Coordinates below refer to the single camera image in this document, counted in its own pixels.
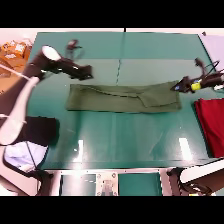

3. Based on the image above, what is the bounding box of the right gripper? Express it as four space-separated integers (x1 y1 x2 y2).
170 76 202 95

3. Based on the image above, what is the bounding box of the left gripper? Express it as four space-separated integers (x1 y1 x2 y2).
68 64 94 81

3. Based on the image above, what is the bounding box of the dark green T-shirt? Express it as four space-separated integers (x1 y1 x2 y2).
64 80 183 114

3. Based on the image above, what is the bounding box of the red garment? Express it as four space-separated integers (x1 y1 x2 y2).
193 97 224 159

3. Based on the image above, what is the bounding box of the brown cardboard box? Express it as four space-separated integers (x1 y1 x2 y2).
0 39 33 78

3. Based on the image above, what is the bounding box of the black garment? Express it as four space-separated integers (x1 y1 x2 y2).
19 114 61 148

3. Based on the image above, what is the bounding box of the white garment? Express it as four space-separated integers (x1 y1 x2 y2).
3 140 50 173

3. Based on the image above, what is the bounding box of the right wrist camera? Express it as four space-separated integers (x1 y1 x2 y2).
194 57 222 78

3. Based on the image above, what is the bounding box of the black cable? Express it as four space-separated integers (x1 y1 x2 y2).
2 139 46 179

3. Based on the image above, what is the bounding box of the silver frame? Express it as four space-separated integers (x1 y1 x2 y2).
43 166 214 197

